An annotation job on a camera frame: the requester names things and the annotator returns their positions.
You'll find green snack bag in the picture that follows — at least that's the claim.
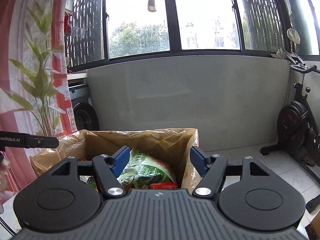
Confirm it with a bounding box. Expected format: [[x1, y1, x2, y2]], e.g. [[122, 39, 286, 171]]
[[117, 148, 178, 189]]

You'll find black exercise bike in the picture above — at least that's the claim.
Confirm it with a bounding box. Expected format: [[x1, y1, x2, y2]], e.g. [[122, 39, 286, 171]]
[[260, 52, 320, 178]]

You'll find white cloth on handlebars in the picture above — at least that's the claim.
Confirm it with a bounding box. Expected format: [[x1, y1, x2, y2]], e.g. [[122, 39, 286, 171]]
[[271, 47, 292, 60]]

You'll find red snack packet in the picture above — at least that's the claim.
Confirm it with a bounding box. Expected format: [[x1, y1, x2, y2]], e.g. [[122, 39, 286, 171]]
[[150, 183, 179, 190]]

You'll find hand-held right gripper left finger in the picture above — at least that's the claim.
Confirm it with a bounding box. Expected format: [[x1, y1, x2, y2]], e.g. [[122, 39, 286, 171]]
[[37, 146, 130, 199]]

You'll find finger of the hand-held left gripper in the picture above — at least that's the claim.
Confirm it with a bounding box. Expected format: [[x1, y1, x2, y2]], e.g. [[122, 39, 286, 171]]
[[24, 135, 60, 150]]

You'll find grey washing machine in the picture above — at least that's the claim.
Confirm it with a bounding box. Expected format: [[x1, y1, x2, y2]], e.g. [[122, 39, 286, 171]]
[[67, 82, 100, 133]]

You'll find black framed window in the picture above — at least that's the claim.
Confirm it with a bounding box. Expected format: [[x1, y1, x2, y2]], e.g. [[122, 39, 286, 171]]
[[65, 0, 320, 67]]

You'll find white hanging bag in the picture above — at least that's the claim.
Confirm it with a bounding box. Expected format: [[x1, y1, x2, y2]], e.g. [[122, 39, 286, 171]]
[[286, 28, 301, 45]]

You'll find printed pink curtain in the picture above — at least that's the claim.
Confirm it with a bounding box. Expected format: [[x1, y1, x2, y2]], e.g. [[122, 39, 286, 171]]
[[0, 0, 78, 230]]

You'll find orange snack packet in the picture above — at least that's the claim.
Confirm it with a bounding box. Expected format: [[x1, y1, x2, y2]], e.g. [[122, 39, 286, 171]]
[[86, 176, 99, 193]]

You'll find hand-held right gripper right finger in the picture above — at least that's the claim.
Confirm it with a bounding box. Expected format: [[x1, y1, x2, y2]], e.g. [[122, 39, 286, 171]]
[[190, 146, 283, 198]]

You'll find brown carton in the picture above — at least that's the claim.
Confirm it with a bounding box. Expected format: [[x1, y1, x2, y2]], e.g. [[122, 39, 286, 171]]
[[306, 214, 320, 240]]

